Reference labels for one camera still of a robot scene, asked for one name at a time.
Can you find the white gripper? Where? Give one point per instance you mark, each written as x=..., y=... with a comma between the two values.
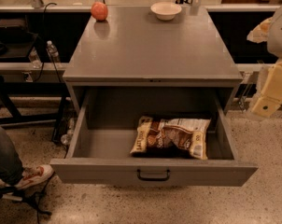
x=280, y=34

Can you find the brown chip bag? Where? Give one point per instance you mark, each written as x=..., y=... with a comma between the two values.
x=165, y=137

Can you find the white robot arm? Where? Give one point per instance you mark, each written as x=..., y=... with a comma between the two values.
x=274, y=41

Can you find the grey cabinet counter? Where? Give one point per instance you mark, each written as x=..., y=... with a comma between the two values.
x=134, y=48

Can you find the open grey drawer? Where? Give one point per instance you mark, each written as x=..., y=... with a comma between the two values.
x=106, y=129

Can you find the white bowl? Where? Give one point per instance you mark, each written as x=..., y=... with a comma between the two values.
x=165, y=11

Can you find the orange round fruit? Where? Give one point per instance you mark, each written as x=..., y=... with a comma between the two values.
x=99, y=11

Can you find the clear water bottle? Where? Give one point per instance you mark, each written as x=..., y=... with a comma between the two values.
x=53, y=52
x=34, y=59

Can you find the plastic bottle on floor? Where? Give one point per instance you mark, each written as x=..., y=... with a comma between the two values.
x=67, y=137

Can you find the white red sneaker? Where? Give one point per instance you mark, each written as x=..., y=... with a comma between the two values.
x=34, y=176

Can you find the black chair base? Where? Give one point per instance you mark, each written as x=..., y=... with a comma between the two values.
x=18, y=196

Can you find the blue jeans leg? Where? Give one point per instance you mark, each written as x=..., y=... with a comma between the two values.
x=10, y=163

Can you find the black drawer handle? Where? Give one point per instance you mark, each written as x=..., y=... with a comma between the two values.
x=160, y=176

